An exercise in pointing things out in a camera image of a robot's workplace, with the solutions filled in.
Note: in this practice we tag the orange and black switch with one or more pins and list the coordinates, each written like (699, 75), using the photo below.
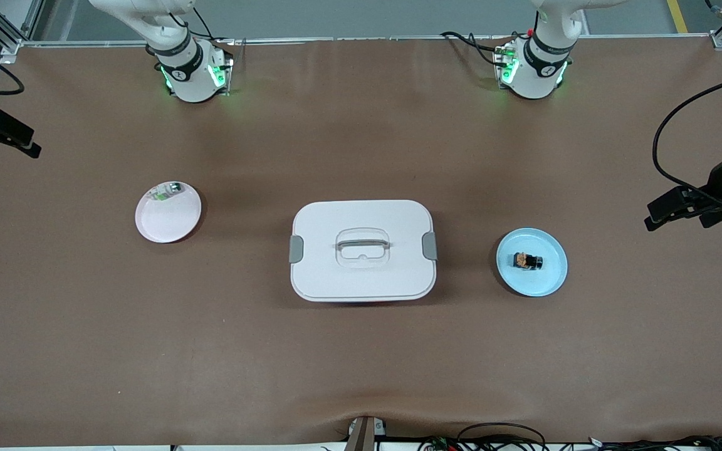
(527, 260)

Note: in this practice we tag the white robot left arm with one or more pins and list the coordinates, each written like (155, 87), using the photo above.
(543, 69)

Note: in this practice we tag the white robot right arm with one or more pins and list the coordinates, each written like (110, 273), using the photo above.
(188, 75)

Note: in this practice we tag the light blue round plate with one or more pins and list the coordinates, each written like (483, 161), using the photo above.
(543, 280)

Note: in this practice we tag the pink round plate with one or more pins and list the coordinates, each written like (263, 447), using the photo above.
(167, 222)

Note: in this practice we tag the white lidded storage box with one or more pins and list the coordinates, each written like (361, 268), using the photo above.
(361, 275)

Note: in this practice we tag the brown table mat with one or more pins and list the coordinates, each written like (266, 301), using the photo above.
(361, 363)

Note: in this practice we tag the green and silver switch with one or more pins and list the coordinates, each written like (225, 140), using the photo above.
(170, 190)

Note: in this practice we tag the brown and grey mount bracket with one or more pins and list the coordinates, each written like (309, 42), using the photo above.
(361, 435)

